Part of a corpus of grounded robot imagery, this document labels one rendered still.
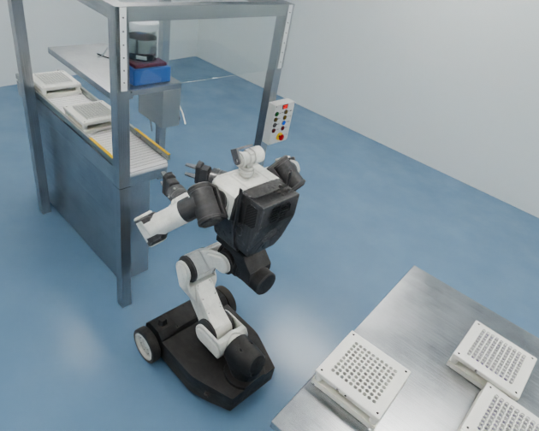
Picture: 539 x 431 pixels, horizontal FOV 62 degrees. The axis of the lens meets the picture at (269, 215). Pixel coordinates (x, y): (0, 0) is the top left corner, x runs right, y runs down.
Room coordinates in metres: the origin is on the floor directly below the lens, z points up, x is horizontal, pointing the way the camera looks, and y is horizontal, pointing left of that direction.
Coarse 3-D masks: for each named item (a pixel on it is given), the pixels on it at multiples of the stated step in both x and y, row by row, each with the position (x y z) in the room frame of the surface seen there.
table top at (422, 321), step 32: (416, 288) 1.54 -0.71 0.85; (448, 288) 1.58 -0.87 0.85; (384, 320) 1.30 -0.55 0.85; (416, 320) 1.34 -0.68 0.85; (448, 320) 1.38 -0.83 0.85; (480, 320) 1.42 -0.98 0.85; (384, 352) 1.14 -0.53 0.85; (416, 352) 1.17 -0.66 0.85; (448, 352) 1.20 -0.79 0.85; (416, 384) 1.02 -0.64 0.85; (448, 384) 1.05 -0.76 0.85; (288, 416) 0.80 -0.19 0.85; (320, 416) 0.82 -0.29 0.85; (352, 416) 0.85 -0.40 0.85; (384, 416) 0.87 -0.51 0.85; (416, 416) 0.90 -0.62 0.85; (448, 416) 0.92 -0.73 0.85
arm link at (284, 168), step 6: (282, 162) 1.68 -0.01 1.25; (288, 162) 1.69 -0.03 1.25; (276, 168) 1.67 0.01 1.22; (282, 168) 1.66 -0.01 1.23; (288, 168) 1.67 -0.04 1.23; (294, 168) 1.69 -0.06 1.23; (282, 174) 1.65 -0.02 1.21; (294, 174) 1.66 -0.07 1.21; (294, 180) 1.64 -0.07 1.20; (300, 180) 1.65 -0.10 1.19
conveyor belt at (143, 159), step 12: (72, 96) 2.62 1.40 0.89; (84, 96) 2.66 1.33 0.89; (60, 108) 2.42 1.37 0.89; (108, 132) 2.26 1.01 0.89; (108, 144) 2.13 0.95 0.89; (132, 144) 2.18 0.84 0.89; (144, 144) 2.21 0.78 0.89; (132, 156) 2.05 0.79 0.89; (144, 156) 2.07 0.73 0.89; (156, 156) 2.10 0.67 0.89; (132, 168) 1.94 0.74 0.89; (144, 168) 1.97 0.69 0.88; (156, 168) 2.03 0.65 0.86
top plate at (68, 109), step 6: (90, 102) 2.44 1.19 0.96; (102, 102) 2.48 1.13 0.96; (66, 108) 2.30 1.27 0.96; (72, 108) 2.32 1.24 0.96; (108, 108) 2.41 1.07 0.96; (72, 114) 2.25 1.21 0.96; (78, 114) 2.26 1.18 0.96; (78, 120) 2.20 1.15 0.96; (84, 120) 2.21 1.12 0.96; (90, 120) 2.22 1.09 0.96; (96, 120) 2.24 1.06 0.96; (102, 120) 2.25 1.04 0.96; (108, 120) 2.28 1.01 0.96; (84, 126) 2.17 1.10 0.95
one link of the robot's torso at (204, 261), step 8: (200, 248) 1.74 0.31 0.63; (208, 248) 1.57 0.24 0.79; (216, 248) 1.58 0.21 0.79; (184, 256) 1.66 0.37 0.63; (192, 256) 1.63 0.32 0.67; (200, 256) 1.59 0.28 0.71; (208, 256) 1.51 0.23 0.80; (216, 256) 1.48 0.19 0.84; (224, 256) 1.47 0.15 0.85; (192, 264) 1.61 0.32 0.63; (200, 264) 1.59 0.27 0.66; (208, 264) 1.51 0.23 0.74; (216, 264) 1.47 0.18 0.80; (224, 264) 1.44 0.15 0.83; (192, 272) 1.59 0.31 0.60; (200, 272) 1.59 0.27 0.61; (208, 272) 1.64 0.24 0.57; (224, 272) 1.44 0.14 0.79; (192, 280) 1.59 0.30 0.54
